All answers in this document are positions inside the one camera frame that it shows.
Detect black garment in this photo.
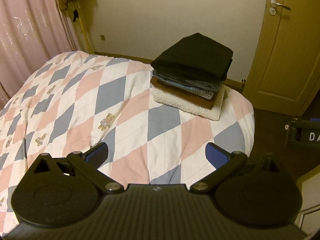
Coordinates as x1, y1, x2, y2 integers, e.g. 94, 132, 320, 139
151, 33, 233, 83

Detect folded white fleece garment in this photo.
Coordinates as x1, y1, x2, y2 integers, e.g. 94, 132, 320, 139
151, 86, 225, 121

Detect yellow wooden door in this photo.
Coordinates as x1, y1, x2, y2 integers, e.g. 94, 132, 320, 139
242, 0, 319, 116

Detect checkered pink blue quilt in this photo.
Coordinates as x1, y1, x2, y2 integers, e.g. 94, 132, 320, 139
1, 51, 255, 236

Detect folded blue jeans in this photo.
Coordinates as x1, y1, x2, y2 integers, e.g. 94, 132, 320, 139
152, 70, 223, 99

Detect pink curtain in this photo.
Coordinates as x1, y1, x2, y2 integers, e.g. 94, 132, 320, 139
1, 0, 80, 107

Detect silver door handle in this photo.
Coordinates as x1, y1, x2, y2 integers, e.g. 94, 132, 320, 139
269, 0, 291, 16

